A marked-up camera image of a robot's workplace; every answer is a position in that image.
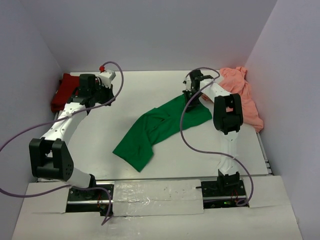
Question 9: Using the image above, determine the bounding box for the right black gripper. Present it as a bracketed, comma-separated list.
[182, 89, 204, 113]

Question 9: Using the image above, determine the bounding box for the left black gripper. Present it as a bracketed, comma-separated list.
[91, 81, 116, 106]

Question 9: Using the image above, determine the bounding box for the green t-shirt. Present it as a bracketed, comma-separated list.
[112, 94, 213, 173]

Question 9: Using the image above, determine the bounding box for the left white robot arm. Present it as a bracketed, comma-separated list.
[29, 70, 116, 199]

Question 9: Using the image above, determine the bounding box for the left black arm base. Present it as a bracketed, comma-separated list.
[65, 188, 110, 217]

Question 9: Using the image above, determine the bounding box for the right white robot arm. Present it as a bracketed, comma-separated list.
[182, 68, 244, 196]

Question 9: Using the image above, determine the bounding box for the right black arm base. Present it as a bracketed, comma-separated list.
[195, 180, 247, 209]

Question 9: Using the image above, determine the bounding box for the red folded t-shirt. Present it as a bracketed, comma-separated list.
[50, 73, 79, 113]

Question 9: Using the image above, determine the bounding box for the salmon pink t-shirt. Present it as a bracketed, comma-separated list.
[199, 66, 265, 133]

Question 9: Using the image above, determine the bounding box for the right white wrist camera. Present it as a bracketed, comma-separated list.
[182, 77, 192, 92]

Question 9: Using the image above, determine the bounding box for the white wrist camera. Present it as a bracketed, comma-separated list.
[98, 65, 116, 89]
[182, 77, 192, 92]

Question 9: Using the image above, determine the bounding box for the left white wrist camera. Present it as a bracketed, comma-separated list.
[98, 65, 116, 89]

